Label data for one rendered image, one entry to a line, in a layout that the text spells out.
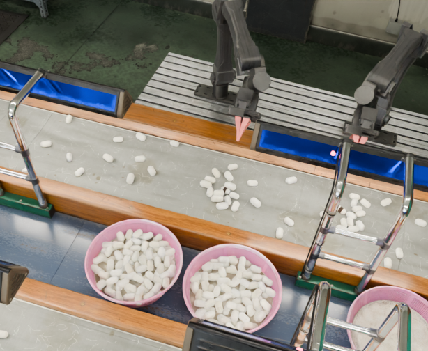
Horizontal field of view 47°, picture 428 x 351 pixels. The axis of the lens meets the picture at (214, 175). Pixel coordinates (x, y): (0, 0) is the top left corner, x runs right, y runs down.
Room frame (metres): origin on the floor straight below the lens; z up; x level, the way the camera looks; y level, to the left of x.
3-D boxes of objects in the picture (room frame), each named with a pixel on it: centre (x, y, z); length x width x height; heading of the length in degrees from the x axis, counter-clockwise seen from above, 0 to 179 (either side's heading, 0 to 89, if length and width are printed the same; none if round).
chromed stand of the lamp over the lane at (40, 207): (0.98, 0.57, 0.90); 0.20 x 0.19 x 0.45; 78
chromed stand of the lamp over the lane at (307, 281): (0.77, -0.37, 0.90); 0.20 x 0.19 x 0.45; 78
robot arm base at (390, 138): (1.37, -0.58, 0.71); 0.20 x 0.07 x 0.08; 75
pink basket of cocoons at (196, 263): (0.64, -0.07, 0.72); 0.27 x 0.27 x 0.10
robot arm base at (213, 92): (1.53, 0.00, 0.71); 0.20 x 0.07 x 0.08; 75
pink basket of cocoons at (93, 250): (0.70, 0.20, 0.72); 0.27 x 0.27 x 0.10
